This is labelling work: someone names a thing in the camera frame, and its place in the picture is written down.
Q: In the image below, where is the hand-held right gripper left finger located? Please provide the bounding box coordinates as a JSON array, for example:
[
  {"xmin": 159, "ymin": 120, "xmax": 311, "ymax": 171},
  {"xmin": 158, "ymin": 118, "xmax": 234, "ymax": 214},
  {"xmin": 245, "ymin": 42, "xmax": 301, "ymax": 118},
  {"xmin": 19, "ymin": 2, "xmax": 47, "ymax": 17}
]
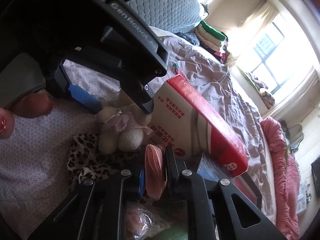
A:
[{"xmin": 27, "ymin": 169, "xmax": 147, "ymax": 240}]

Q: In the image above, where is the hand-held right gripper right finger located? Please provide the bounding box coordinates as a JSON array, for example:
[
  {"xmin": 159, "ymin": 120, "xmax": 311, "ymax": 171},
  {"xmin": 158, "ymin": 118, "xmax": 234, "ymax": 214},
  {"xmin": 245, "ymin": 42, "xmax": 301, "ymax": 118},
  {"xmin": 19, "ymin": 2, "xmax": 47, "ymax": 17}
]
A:
[{"xmin": 165, "ymin": 146, "xmax": 288, "ymax": 240}]

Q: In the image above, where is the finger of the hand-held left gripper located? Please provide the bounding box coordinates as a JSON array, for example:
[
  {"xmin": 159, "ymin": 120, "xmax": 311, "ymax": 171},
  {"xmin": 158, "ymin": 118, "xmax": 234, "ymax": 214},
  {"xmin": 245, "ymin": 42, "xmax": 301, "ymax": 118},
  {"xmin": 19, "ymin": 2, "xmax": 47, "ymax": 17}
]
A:
[
  {"xmin": 76, "ymin": 45, "xmax": 155, "ymax": 115},
  {"xmin": 50, "ymin": 64, "xmax": 103, "ymax": 114}
]

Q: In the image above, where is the pink roll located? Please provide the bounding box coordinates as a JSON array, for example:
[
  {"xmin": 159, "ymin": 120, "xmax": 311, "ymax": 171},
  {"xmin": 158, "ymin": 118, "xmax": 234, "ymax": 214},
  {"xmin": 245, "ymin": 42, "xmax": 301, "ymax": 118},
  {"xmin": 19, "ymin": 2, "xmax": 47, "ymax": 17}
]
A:
[{"xmin": 145, "ymin": 144, "xmax": 168, "ymax": 200}]

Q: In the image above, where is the pale plush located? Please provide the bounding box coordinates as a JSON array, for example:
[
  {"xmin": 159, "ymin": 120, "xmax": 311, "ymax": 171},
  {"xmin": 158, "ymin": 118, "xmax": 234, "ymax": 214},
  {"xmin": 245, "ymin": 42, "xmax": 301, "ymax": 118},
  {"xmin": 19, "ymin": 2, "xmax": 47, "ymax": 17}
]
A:
[{"xmin": 125, "ymin": 201, "xmax": 175, "ymax": 240}]

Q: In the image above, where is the cream teddy bear with crown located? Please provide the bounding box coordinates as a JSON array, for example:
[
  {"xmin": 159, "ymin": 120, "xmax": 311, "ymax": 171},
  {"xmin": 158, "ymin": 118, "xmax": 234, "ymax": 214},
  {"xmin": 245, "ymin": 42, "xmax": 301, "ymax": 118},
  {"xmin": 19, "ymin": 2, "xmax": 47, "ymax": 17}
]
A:
[{"xmin": 96, "ymin": 90, "xmax": 154, "ymax": 154}]

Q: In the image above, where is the pink framed box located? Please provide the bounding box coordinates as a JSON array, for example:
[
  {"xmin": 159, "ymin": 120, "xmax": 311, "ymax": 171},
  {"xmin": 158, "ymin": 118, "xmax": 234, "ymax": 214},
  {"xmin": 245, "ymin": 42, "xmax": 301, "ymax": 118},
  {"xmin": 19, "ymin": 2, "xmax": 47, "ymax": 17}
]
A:
[{"xmin": 234, "ymin": 172, "xmax": 263, "ymax": 215}]

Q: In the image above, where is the person's left hand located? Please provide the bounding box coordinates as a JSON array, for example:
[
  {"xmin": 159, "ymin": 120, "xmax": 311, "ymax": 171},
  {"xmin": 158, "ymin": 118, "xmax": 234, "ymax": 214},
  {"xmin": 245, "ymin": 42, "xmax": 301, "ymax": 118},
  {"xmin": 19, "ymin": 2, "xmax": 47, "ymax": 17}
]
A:
[{"xmin": 0, "ymin": 91, "xmax": 54, "ymax": 139}]

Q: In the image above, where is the dark blue wrapped box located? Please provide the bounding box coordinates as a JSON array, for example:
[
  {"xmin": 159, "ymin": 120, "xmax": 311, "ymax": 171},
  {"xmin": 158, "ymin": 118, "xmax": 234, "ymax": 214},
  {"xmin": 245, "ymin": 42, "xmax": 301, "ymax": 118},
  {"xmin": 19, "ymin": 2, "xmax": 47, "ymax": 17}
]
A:
[{"xmin": 196, "ymin": 152, "xmax": 238, "ymax": 180}]

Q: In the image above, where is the red and white box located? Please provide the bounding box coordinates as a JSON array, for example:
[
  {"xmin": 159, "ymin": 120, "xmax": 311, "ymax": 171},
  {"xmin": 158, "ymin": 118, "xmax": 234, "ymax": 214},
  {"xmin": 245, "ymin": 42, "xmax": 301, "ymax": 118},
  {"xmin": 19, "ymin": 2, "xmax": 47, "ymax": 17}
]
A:
[{"xmin": 147, "ymin": 76, "xmax": 248, "ymax": 178}]

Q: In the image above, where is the leopard print cloth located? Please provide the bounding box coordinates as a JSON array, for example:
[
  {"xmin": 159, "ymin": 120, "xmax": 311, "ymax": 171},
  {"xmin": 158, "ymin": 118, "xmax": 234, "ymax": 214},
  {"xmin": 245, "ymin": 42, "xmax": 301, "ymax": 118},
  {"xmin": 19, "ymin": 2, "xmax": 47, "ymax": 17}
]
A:
[{"xmin": 67, "ymin": 132, "xmax": 148, "ymax": 188}]

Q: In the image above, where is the dark patterned cloth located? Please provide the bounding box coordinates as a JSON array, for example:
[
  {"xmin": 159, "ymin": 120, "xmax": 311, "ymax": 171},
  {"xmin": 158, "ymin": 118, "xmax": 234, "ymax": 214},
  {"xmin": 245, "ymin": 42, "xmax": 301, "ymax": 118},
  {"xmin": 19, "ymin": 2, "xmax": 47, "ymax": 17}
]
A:
[{"xmin": 175, "ymin": 31, "xmax": 200, "ymax": 46}]

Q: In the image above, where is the lilac printed quilt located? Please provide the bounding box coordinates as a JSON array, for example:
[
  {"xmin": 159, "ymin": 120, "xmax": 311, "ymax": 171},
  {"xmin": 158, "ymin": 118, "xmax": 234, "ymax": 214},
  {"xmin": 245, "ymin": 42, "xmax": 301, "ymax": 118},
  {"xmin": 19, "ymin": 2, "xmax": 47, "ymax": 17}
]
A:
[{"xmin": 0, "ymin": 26, "xmax": 278, "ymax": 225}]

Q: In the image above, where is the stack of folded clothes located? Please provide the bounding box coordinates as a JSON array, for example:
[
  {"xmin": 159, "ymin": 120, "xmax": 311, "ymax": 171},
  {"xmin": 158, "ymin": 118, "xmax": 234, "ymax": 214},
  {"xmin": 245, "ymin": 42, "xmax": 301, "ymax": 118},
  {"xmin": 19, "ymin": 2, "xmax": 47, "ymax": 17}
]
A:
[{"xmin": 195, "ymin": 20, "xmax": 229, "ymax": 63}]

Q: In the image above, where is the grey quilted headboard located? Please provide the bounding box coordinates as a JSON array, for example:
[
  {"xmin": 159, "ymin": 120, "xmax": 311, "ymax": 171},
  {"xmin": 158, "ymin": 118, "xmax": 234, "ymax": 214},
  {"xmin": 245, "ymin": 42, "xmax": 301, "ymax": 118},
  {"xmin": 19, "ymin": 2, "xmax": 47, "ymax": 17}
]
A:
[{"xmin": 135, "ymin": 0, "xmax": 203, "ymax": 34}]

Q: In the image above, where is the pink ruffled blanket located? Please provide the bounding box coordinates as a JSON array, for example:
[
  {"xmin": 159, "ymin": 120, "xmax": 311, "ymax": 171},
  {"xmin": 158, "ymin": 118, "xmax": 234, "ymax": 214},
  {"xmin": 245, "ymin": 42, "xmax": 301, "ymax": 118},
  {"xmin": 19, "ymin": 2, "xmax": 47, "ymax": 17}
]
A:
[{"xmin": 260, "ymin": 116, "xmax": 300, "ymax": 240}]

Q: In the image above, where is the colourful cloth pile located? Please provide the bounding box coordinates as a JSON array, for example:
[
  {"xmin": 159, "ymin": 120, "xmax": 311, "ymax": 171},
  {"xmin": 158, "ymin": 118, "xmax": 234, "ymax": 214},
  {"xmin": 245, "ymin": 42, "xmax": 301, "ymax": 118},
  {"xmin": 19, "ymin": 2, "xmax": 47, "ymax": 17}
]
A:
[{"xmin": 246, "ymin": 71, "xmax": 275, "ymax": 109}]

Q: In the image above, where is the window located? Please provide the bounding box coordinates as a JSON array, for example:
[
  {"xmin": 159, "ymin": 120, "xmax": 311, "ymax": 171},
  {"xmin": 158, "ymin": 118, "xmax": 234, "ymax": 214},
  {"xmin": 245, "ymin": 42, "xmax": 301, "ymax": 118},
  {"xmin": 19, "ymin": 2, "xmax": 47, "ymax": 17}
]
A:
[{"xmin": 246, "ymin": 21, "xmax": 287, "ymax": 93}]

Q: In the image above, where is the white drawer cabinet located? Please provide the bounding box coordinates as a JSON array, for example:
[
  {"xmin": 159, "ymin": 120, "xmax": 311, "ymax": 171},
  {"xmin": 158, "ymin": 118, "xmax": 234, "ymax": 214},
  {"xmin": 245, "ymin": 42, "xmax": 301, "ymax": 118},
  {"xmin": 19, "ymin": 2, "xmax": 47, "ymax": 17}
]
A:
[{"xmin": 297, "ymin": 179, "xmax": 315, "ymax": 214}]

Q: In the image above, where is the cream curtain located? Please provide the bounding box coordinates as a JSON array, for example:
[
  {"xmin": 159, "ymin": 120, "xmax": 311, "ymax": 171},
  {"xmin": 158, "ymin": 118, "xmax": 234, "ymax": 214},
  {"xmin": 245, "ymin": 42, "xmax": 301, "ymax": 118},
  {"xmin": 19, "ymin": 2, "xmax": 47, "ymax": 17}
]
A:
[{"xmin": 225, "ymin": 0, "xmax": 280, "ymax": 67}]

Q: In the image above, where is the black television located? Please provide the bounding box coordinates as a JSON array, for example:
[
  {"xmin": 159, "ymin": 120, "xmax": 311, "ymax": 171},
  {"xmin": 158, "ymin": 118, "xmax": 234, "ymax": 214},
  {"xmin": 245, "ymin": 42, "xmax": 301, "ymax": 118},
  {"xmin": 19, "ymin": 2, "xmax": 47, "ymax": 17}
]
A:
[{"xmin": 311, "ymin": 155, "xmax": 320, "ymax": 198}]

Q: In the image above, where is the wavy frame mirror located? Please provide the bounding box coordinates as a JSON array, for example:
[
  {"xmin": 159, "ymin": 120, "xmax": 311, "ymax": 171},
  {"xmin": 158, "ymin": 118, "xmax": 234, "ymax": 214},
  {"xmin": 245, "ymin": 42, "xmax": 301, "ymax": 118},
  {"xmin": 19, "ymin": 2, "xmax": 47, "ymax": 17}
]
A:
[{"xmin": 287, "ymin": 124, "xmax": 304, "ymax": 150}]

